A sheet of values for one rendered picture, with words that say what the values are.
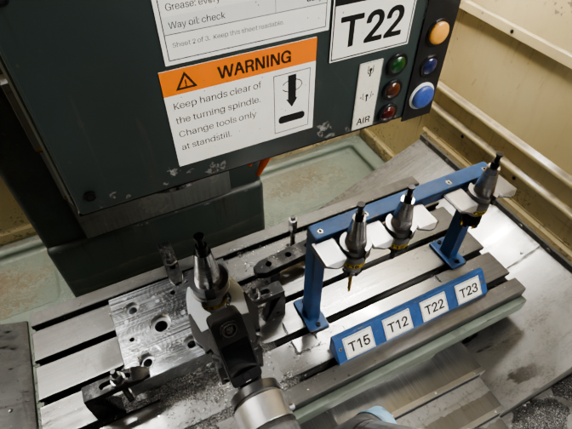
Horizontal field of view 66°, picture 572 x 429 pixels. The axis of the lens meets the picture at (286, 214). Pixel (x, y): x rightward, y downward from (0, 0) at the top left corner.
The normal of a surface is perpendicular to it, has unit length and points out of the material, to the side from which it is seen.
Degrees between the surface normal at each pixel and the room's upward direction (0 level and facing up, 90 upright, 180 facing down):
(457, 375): 7
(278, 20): 90
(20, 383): 23
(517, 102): 90
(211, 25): 90
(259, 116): 90
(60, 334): 0
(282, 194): 0
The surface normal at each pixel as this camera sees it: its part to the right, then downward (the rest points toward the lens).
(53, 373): 0.00, -0.68
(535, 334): -0.36, -0.49
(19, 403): 0.36, -0.75
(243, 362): 0.41, 0.24
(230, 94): 0.44, 0.66
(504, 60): -0.90, 0.32
